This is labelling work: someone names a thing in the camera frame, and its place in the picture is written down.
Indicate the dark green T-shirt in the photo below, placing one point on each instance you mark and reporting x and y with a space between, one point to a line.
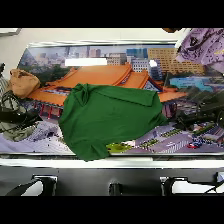
106 116

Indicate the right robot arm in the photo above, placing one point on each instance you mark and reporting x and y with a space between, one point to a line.
200 115

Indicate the brown garment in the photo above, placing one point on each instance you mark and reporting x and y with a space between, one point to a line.
23 83

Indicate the grey garment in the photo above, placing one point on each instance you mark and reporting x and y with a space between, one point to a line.
16 133

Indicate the purple printed garment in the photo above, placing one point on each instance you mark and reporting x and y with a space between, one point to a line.
203 45

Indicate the silver frame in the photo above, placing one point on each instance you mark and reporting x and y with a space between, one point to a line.
100 163

